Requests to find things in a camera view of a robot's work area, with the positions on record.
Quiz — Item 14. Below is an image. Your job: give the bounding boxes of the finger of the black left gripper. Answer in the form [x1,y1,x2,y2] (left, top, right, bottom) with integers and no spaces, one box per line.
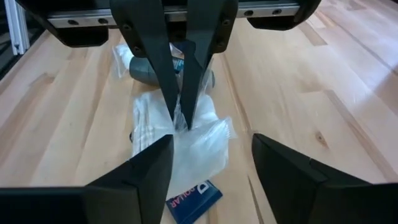
[109,0,180,121]
[179,0,239,131]

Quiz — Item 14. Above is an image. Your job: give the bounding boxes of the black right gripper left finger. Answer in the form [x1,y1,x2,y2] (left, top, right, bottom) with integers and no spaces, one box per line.
[0,134,175,224]

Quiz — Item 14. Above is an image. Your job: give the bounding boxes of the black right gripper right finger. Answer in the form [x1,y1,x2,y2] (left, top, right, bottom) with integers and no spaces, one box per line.
[251,133,398,224]

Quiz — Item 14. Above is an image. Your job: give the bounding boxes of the grey travel tube bottle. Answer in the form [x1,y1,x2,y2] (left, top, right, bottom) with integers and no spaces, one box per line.
[129,55,216,88]

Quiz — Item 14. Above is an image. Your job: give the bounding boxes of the small black rectangular device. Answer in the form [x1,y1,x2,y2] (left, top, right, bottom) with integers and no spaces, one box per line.
[165,179,224,224]

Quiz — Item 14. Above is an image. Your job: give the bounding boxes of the clear bag of cotton swabs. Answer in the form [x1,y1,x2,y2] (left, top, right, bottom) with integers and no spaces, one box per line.
[111,42,238,200]

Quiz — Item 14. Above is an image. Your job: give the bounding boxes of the grey metal stand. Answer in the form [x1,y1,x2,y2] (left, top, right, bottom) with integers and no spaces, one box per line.
[3,0,31,56]

